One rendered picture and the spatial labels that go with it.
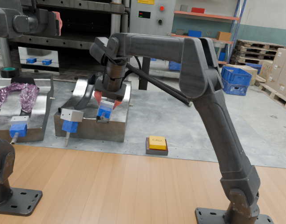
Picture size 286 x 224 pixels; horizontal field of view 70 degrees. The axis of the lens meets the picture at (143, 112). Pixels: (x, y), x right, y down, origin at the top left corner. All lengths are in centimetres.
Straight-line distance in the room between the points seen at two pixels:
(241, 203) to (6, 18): 63
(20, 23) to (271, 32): 769
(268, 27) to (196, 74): 749
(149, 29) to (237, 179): 122
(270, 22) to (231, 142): 750
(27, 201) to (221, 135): 49
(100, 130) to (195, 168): 37
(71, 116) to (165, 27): 103
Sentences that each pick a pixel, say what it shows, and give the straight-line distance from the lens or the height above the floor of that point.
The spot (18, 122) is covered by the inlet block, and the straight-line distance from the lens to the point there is 81.
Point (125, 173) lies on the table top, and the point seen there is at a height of 80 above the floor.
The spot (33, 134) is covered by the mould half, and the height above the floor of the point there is 83.
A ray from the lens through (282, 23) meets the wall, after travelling 806.
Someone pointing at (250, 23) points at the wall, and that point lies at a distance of 772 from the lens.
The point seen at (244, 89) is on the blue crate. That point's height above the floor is 14.
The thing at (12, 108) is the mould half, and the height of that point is 87.
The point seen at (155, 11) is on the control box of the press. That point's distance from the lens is 153.
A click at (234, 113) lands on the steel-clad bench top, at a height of 80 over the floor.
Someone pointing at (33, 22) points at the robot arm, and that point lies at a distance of 64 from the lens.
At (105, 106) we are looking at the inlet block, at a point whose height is 94.
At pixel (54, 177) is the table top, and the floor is 80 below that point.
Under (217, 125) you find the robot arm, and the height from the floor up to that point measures 105.
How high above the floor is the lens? 125
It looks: 25 degrees down
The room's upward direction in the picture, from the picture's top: 7 degrees clockwise
